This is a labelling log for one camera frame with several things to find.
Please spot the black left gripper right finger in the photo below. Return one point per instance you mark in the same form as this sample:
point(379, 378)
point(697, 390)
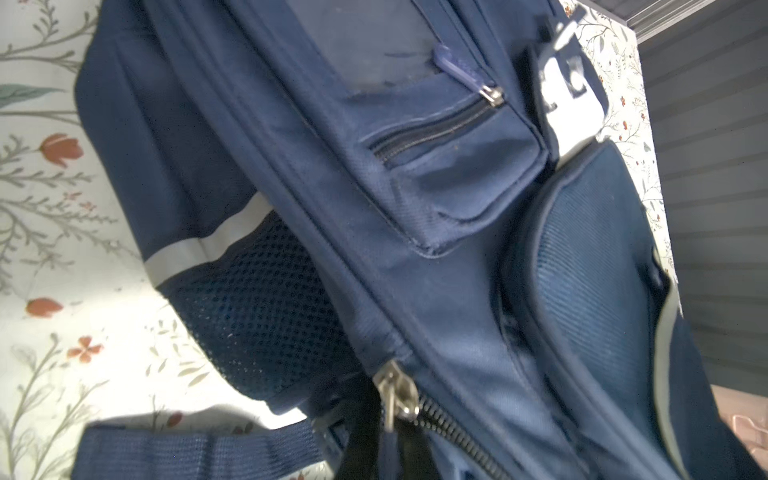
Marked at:
point(415, 454)

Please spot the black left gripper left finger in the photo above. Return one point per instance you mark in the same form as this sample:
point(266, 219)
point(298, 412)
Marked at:
point(360, 457)

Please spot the navy blue student backpack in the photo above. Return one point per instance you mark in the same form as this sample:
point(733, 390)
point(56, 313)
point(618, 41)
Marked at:
point(413, 193)

